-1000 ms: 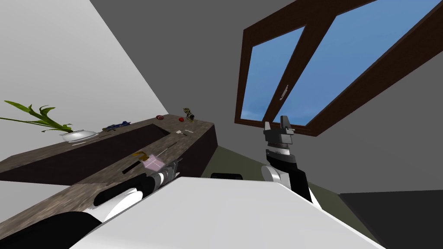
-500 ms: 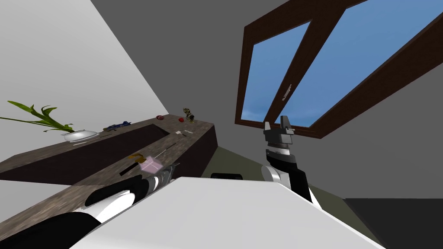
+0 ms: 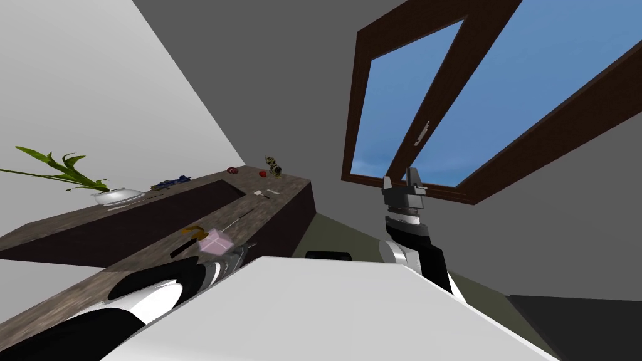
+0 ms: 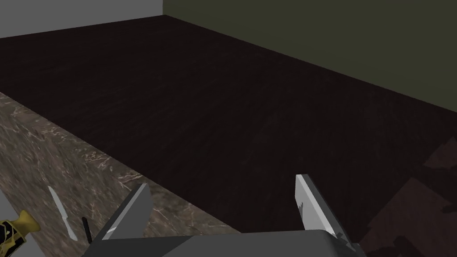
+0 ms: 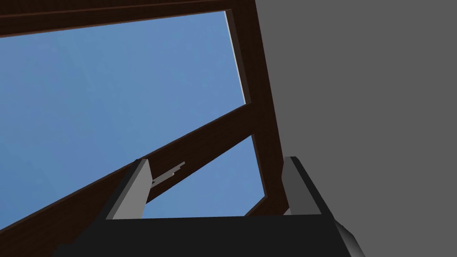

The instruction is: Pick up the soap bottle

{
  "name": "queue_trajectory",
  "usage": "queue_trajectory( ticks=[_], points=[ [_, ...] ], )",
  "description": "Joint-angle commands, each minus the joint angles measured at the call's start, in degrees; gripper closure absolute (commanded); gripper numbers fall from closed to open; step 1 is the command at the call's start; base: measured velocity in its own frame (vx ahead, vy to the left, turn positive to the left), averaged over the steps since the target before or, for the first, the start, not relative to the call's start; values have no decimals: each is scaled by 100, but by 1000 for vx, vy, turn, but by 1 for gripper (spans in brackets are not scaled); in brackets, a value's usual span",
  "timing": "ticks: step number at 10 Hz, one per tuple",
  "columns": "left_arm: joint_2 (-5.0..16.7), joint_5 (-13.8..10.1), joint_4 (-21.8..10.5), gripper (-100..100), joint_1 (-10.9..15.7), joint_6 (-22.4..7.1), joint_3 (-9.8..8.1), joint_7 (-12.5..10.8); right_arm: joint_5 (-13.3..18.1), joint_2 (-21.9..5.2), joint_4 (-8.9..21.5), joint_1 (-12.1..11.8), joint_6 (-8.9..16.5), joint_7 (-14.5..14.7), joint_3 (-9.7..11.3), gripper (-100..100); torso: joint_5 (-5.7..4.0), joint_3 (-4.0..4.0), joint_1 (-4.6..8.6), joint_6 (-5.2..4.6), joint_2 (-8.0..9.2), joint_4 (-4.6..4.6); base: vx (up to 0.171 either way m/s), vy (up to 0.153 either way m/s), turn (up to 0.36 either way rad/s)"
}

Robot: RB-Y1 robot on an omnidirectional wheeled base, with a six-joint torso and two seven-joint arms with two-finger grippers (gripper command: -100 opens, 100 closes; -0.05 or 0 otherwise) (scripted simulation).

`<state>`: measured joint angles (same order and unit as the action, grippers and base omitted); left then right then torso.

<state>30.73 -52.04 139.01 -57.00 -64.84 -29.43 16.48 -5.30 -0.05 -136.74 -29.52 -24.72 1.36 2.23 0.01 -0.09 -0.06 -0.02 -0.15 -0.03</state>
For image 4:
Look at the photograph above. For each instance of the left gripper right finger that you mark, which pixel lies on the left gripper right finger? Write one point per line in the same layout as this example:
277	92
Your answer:
316	208

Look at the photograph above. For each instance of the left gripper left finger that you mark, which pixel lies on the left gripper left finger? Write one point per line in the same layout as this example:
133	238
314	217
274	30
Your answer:
134	212

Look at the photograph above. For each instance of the thin black stick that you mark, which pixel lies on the thin black stick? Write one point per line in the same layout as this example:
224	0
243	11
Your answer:
86	230

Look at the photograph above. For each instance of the silver knife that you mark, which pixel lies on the silver knife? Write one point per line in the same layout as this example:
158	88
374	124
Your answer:
63	213

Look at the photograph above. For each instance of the black and gold bottle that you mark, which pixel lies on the black and gold bottle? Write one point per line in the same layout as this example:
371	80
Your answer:
15	230

